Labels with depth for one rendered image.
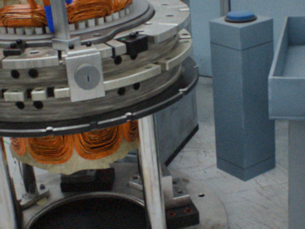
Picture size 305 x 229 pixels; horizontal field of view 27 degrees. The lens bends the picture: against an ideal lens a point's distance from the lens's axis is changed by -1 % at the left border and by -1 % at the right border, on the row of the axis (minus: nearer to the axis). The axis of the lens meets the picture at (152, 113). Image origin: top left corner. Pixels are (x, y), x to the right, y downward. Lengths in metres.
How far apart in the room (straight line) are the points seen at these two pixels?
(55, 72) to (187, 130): 0.54
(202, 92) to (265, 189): 2.66
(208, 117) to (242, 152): 2.30
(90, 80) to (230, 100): 0.40
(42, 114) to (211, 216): 0.32
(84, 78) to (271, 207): 0.43
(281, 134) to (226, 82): 2.09
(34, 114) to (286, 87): 0.26
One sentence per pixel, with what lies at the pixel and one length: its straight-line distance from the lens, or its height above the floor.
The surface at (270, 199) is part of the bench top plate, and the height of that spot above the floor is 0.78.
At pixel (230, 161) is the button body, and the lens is 1.03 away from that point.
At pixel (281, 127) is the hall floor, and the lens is 3.14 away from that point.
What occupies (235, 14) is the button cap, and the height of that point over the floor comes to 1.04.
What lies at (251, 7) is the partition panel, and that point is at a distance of 3.21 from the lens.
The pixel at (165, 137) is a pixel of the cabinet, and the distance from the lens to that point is 1.06.
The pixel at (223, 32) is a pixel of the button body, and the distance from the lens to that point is 0.95.
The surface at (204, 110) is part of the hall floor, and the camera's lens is 3.38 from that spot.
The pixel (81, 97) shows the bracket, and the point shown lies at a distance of 0.64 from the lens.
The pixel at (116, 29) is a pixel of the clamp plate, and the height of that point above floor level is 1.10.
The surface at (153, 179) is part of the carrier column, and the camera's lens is 0.76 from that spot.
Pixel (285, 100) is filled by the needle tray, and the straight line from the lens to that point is 0.62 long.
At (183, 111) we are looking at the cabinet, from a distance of 1.13.
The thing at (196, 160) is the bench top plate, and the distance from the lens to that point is 1.10.
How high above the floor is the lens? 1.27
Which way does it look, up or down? 22 degrees down
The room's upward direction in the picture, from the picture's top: 5 degrees counter-clockwise
